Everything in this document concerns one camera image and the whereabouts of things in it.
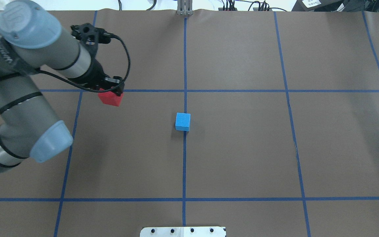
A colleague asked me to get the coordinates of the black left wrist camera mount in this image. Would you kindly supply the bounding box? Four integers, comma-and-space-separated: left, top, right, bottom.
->
70, 23, 114, 56

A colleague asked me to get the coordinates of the red block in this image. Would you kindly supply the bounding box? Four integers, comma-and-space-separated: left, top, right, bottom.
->
98, 89, 124, 107

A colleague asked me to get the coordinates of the blue block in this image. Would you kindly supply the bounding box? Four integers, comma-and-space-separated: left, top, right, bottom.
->
175, 113, 191, 132

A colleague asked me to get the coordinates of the aluminium frame post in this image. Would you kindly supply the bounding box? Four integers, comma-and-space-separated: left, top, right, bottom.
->
177, 0, 193, 16

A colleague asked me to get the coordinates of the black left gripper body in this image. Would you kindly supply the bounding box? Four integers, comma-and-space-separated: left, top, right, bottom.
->
76, 59, 111, 90

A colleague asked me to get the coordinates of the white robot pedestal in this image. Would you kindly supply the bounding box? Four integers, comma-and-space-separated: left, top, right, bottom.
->
139, 226, 227, 237

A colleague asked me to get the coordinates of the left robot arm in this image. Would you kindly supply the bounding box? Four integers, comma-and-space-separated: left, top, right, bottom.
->
0, 0, 131, 174

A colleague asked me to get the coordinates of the black cardboard box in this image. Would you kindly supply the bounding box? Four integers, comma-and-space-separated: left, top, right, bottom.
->
291, 0, 350, 12

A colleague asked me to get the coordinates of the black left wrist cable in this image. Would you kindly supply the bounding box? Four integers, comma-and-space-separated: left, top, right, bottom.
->
0, 33, 131, 96

